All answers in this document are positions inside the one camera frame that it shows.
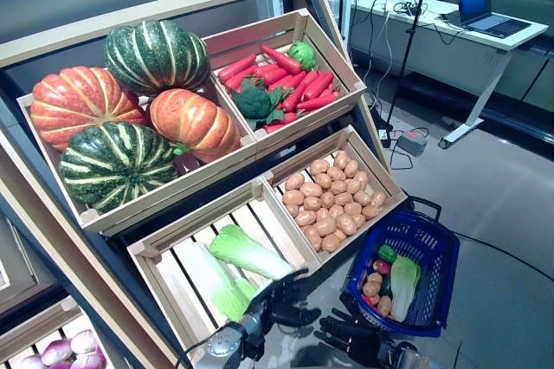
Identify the blue plastic shopping basket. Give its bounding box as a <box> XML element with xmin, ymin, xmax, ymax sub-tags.
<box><xmin>339</xmin><ymin>196</ymin><xmax>461</xmax><ymax>339</ymax></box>

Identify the white desk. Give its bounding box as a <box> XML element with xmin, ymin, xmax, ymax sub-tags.
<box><xmin>349</xmin><ymin>0</ymin><xmax>550</xmax><ymax>150</ymax></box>

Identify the wooden crate with cabbages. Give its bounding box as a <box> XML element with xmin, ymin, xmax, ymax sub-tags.
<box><xmin>126</xmin><ymin>178</ymin><xmax>324</xmax><ymax>364</ymax></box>

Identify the purple onion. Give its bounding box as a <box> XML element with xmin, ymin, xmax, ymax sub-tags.
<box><xmin>69</xmin><ymin>329</ymin><xmax>99</xmax><ymax>355</ymax></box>
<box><xmin>41</xmin><ymin>340</ymin><xmax>73</xmax><ymax>366</ymax></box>
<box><xmin>19</xmin><ymin>354</ymin><xmax>47</xmax><ymax>369</ymax></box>
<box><xmin>71</xmin><ymin>353</ymin><xmax>106</xmax><ymax>369</ymax></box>

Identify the green striped pumpkin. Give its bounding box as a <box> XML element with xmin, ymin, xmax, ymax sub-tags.
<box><xmin>104</xmin><ymin>18</ymin><xmax>212</xmax><ymax>97</ymax></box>
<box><xmin>59</xmin><ymin>121</ymin><xmax>179</xmax><ymax>213</ymax></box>

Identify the black floor cable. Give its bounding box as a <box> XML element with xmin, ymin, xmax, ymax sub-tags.
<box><xmin>454</xmin><ymin>230</ymin><xmax>554</xmax><ymax>280</ymax></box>

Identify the pile of purple onions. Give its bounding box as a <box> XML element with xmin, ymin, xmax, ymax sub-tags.
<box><xmin>0</xmin><ymin>295</ymin><xmax>112</xmax><ymax>369</ymax></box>

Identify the light green lettuce head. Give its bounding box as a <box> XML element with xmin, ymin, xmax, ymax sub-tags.
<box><xmin>287</xmin><ymin>41</ymin><xmax>319</xmax><ymax>71</ymax></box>

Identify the black tripod pole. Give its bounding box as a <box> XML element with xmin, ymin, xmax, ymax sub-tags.
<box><xmin>383</xmin><ymin>0</ymin><xmax>436</xmax><ymax>149</ymax></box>

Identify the wooden crate with pumpkins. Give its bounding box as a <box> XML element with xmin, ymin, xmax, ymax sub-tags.
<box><xmin>16</xmin><ymin>78</ymin><xmax>261</xmax><ymax>235</ymax></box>

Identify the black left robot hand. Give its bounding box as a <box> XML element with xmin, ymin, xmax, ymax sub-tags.
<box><xmin>248</xmin><ymin>268</ymin><xmax>324</xmax><ymax>336</ymax></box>

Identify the large orange pumpkin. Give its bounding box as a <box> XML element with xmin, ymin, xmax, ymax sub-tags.
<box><xmin>29</xmin><ymin>66</ymin><xmax>147</xmax><ymax>153</ymax></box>

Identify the small orange pumpkin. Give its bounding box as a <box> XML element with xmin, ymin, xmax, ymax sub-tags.
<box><xmin>148</xmin><ymin>87</ymin><xmax>242</xmax><ymax>164</ymax></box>

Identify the dark green broccoli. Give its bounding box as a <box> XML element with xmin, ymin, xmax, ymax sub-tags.
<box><xmin>231</xmin><ymin>77</ymin><xmax>296</xmax><ymax>131</ymax></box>

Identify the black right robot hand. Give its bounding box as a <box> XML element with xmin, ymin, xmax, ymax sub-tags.
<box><xmin>314</xmin><ymin>306</ymin><xmax>383</xmax><ymax>359</ymax></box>

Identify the open laptop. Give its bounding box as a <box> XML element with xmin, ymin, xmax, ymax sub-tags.
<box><xmin>454</xmin><ymin>0</ymin><xmax>532</xmax><ymax>39</ymax></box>

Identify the napa cabbage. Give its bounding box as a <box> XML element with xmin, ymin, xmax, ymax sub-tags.
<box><xmin>209</xmin><ymin>224</ymin><xmax>295</xmax><ymax>282</ymax></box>
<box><xmin>390</xmin><ymin>255</ymin><xmax>422</xmax><ymax>323</ymax></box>
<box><xmin>190</xmin><ymin>242</ymin><xmax>259</xmax><ymax>323</ymax></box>

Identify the grey power adapter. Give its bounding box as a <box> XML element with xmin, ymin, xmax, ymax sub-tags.
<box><xmin>396</xmin><ymin>131</ymin><xmax>428</xmax><ymax>159</ymax></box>

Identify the white cable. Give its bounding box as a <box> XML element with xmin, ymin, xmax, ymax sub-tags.
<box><xmin>370</xmin><ymin>0</ymin><xmax>396</xmax><ymax>81</ymax></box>

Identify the wooden crate with carrots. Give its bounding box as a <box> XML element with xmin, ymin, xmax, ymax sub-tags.
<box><xmin>201</xmin><ymin>7</ymin><xmax>368</xmax><ymax>146</ymax></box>

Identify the wooden crate with potatoes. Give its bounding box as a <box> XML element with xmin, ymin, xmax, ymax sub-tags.
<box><xmin>261</xmin><ymin>124</ymin><xmax>409</xmax><ymax>267</ymax></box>

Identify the green bell pepper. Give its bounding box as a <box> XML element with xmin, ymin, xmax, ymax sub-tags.
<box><xmin>377</xmin><ymin>244</ymin><xmax>398</xmax><ymax>264</ymax></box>

